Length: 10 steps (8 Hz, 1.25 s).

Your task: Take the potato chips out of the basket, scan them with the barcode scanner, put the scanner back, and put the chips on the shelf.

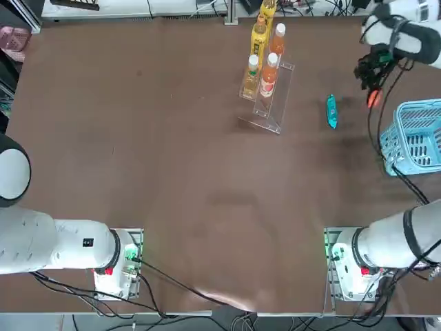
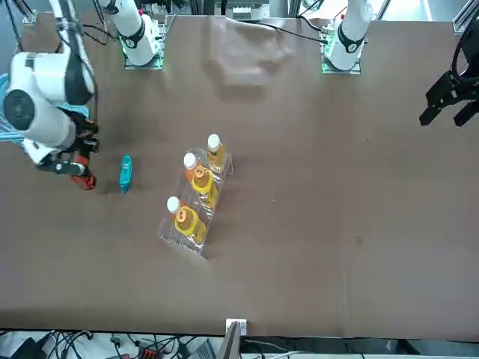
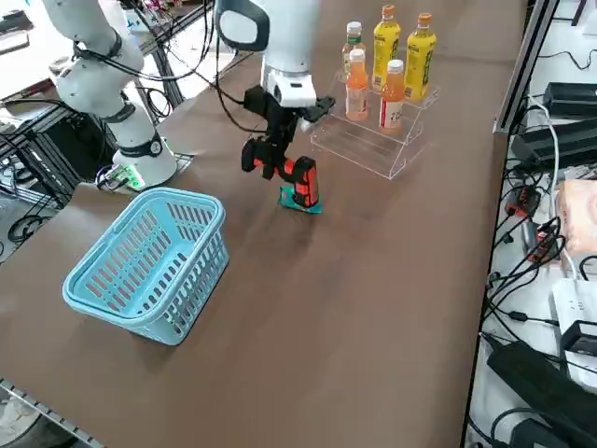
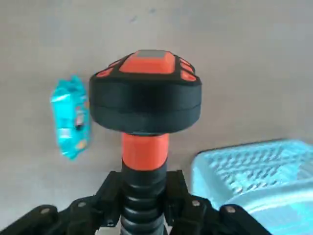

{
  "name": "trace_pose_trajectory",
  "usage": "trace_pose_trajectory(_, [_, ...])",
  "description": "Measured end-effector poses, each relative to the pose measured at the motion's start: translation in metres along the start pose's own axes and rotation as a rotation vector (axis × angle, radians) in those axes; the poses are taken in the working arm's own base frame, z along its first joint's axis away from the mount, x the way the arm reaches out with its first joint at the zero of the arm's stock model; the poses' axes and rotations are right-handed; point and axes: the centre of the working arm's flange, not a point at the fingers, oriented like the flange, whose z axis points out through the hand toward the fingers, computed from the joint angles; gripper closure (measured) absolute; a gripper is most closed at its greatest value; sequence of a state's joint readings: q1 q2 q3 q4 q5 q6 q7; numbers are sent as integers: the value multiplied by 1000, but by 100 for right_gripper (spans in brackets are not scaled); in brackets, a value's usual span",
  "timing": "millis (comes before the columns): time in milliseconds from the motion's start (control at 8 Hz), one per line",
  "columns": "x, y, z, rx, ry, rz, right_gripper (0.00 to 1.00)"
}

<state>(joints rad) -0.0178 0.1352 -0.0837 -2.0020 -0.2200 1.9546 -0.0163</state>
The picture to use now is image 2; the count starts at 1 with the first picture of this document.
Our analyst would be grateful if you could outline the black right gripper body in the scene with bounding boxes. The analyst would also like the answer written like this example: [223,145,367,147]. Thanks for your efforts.
[68,111,101,155]

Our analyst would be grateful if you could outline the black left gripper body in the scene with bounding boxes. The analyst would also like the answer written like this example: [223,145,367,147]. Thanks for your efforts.
[426,70,479,102]

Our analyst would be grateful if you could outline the orange black barcode scanner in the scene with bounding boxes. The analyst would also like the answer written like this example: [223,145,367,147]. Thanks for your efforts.
[70,149,98,191]

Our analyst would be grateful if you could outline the light blue plastic basket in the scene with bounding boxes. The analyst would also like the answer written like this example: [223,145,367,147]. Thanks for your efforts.
[0,73,91,145]

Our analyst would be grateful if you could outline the clear acrylic stepped shelf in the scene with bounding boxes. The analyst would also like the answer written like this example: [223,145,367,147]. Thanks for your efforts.
[156,147,236,261]

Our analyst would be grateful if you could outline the orange drink bottle white cap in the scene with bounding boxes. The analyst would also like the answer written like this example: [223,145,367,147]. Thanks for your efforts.
[182,152,199,180]
[166,196,184,221]

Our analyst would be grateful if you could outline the yellow drink bottle orange cap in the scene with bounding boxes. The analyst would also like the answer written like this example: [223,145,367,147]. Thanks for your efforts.
[190,164,220,209]
[174,206,207,244]

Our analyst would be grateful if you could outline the pale tea bottle white cap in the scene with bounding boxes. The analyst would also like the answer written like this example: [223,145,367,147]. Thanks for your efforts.
[206,133,228,174]

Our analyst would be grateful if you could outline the black looped cable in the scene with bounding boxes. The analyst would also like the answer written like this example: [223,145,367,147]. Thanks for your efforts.
[451,25,479,78]

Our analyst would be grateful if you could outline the aluminium frame profile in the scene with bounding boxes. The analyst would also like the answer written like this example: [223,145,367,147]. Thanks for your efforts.
[451,0,479,31]

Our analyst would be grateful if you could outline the black cable across table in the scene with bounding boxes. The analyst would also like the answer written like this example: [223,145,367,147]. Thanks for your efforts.
[239,20,327,44]

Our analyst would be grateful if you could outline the aluminium camera post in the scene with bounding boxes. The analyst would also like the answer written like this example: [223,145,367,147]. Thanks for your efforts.
[219,318,248,359]

